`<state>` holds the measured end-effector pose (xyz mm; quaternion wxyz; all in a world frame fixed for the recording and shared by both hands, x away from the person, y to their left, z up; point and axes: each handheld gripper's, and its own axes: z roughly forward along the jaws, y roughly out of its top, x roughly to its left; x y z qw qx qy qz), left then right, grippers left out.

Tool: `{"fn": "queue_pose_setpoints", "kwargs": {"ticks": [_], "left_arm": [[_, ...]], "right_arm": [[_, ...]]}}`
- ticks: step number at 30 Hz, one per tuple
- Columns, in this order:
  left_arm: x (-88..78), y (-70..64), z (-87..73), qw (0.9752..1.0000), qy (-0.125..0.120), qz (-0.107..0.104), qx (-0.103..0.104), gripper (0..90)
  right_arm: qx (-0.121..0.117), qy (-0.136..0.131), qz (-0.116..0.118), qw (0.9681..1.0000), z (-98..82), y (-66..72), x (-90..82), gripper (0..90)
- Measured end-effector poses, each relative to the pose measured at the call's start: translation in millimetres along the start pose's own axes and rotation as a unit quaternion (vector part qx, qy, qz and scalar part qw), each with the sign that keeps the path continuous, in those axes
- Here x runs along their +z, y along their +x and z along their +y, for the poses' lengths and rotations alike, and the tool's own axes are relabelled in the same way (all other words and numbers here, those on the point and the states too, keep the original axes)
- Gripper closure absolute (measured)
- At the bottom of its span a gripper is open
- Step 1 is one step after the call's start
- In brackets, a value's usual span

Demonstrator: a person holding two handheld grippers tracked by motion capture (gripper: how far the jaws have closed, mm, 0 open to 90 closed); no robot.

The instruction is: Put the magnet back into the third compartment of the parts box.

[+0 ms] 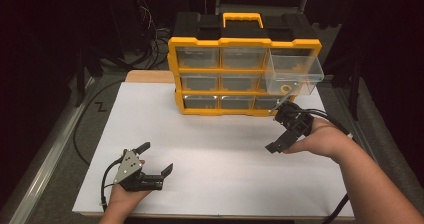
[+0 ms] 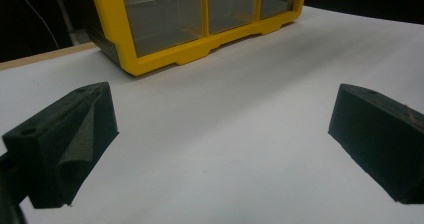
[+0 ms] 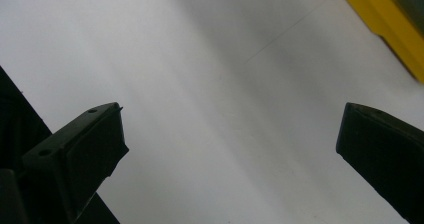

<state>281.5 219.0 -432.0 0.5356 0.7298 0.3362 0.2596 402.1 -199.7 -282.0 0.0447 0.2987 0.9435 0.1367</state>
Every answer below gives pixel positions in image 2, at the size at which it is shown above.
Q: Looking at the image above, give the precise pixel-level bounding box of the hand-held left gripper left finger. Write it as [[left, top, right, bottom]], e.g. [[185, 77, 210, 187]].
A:
[[1, 81, 120, 209]]

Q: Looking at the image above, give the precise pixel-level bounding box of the thin white cable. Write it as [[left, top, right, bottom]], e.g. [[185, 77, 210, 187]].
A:
[[16, 0, 61, 49]]

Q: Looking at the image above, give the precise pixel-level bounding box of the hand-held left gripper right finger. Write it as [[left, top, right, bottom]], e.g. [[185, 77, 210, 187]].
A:
[[327, 83, 424, 205]]

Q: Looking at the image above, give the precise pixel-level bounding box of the yellow drawer cabinet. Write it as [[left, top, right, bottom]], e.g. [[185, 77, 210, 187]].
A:
[[85, 0, 307, 77]]

